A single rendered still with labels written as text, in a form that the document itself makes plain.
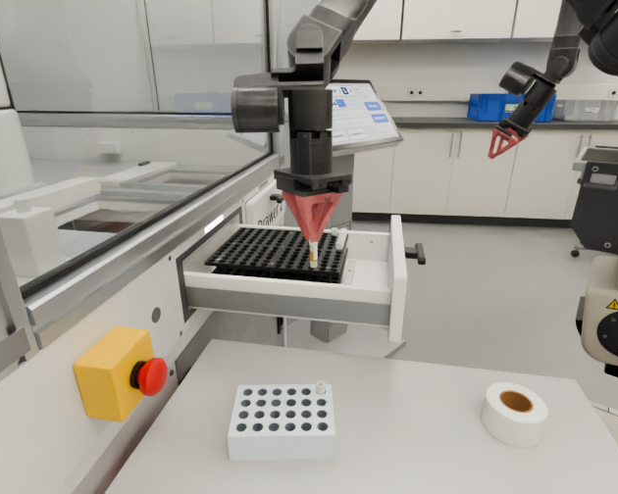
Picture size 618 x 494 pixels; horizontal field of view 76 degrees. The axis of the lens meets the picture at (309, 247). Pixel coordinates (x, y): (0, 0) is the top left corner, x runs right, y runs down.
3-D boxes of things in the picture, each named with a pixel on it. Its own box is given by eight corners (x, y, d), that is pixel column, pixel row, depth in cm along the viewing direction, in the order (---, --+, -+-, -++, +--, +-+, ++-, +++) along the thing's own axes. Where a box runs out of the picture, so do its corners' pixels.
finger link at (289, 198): (310, 254, 52) (309, 183, 49) (282, 240, 57) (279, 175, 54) (349, 243, 55) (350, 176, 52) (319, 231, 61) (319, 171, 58)
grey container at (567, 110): (594, 119, 360) (599, 99, 354) (615, 122, 332) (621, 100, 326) (548, 119, 365) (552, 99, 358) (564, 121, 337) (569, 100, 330)
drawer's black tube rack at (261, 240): (347, 264, 79) (348, 233, 77) (337, 308, 63) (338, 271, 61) (242, 256, 83) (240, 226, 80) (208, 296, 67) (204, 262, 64)
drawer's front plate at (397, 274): (395, 264, 83) (400, 214, 79) (400, 345, 57) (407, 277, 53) (386, 263, 84) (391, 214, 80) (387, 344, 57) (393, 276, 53)
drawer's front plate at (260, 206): (284, 213, 117) (283, 176, 113) (255, 249, 91) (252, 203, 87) (279, 213, 118) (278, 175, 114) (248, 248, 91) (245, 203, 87)
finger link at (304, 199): (304, 251, 53) (302, 181, 50) (277, 237, 58) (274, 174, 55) (343, 240, 57) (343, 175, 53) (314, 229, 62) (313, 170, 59)
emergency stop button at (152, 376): (173, 379, 45) (169, 351, 43) (154, 405, 41) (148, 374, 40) (149, 376, 45) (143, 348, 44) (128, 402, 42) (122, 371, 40)
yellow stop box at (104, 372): (164, 378, 47) (155, 328, 45) (128, 425, 41) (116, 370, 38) (126, 373, 48) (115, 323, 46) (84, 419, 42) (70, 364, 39)
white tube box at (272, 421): (330, 405, 54) (331, 383, 52) (334, 459, 46) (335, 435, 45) (239, 406, 54) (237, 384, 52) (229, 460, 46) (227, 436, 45)
